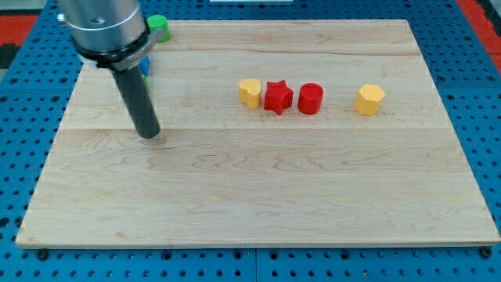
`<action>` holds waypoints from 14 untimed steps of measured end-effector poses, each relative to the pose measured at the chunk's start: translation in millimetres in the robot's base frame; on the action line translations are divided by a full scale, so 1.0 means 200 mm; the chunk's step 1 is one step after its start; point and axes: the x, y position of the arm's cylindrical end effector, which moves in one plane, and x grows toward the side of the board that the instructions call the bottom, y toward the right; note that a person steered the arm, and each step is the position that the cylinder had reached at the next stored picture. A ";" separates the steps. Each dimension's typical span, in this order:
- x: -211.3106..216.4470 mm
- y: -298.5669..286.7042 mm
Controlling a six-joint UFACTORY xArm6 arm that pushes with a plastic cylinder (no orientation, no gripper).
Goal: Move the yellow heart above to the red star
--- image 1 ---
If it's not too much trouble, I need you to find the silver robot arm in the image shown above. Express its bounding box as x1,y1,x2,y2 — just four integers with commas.
57,0,165,72

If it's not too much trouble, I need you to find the yellow heart block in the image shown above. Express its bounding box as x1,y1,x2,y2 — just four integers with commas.
238,78,261,110

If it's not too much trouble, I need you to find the red star block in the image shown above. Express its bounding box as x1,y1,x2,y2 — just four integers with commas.
264,80,294,115

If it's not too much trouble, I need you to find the wooden board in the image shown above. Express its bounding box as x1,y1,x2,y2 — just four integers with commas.
16,20,500,249

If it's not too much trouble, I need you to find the red cylinder block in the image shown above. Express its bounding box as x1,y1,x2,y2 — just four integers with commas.
297,83,324,114

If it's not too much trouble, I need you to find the small green block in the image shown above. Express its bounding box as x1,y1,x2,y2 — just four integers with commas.
143,76,150,92

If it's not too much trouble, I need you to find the yellow hexagon block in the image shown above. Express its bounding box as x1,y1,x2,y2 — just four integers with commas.
354,84,386,116

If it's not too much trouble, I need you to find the blue block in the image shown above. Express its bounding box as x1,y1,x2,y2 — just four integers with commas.
139,56,150,77

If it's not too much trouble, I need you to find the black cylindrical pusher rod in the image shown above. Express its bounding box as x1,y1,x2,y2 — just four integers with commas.
113,66,160,139

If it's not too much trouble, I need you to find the green cylinder block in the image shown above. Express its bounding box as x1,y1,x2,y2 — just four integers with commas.
146,14,171,43

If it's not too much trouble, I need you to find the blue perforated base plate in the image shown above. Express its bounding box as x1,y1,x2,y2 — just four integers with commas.
1,0,500,281

